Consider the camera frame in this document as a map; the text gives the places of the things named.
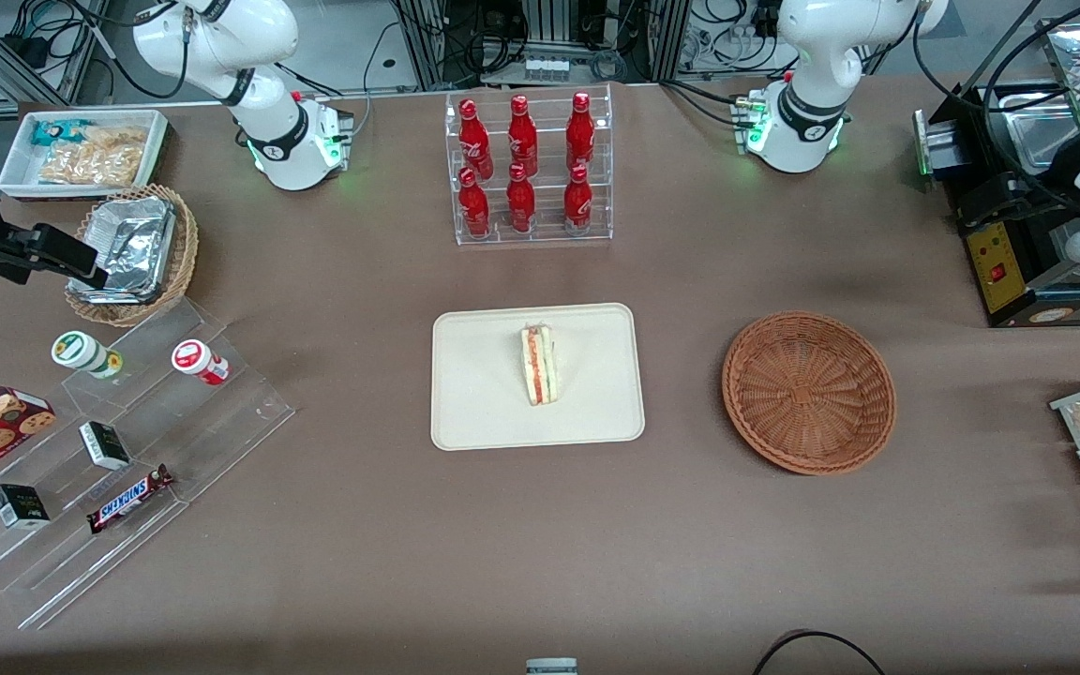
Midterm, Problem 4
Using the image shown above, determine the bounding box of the triangular sandwich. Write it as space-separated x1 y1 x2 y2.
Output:
519 323 561 407

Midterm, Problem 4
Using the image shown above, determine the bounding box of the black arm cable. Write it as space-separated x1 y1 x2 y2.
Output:
88 0 196 100
911 0 1080 212

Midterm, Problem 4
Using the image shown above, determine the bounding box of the black table cable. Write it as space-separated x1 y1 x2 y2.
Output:
751 629 889 675

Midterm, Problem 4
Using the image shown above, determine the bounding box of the black food warmer machine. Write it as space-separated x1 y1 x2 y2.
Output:
913 80 1080 328

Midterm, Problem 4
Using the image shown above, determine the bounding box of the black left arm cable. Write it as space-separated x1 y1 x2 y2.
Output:
911 0 1080 212

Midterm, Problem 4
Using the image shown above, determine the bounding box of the brown wicker basket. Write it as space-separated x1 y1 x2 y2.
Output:
722 311 897 476

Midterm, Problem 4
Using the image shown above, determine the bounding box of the clear bag of chips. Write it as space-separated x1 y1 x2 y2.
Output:
37 126 148 188

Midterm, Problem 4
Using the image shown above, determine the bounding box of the light wicker basket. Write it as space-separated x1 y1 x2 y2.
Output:
64 184 200 328

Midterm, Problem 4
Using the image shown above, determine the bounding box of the green lid white cup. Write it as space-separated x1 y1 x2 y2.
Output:
52 331 125 381

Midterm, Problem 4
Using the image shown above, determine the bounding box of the red lid white cup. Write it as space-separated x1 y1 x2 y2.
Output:
172 339 231 387

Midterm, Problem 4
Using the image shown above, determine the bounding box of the clear acrylic bottle rack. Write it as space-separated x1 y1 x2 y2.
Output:
444 83 615 248

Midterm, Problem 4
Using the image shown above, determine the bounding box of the clear acrylic step shelf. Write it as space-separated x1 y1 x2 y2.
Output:
0 297 296 631

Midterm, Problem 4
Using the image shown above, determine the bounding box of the steel warmer pan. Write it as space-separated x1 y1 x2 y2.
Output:
999 89 1080 172

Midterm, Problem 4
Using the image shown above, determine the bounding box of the red soda bottle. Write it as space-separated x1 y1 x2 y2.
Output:
563 164 594 235
506 162 537 233
507 95 539 174
457 167 492 238
458 98 494 179
566 92 595 170

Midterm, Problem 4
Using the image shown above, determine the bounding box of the Snickers chocolate bar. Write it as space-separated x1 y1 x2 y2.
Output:
86 464 174 535

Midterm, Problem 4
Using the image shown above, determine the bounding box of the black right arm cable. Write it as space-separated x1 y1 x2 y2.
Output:
88 0 196 100

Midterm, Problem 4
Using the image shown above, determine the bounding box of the white rectangular snack bin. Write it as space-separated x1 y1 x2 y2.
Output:
0 109 172 202

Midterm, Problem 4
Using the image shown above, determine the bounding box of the small black carton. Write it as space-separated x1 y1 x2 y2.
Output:
0 483 52 530
79 421 132 472

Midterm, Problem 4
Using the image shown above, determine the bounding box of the blue snack packet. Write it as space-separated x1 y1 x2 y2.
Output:
30 119 93 147

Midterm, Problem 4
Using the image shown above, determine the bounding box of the cream plastic tray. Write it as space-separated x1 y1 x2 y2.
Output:
431 303 646 452

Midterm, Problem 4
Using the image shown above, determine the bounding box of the aluminium foil container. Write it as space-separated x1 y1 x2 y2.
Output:
68 196 176 305

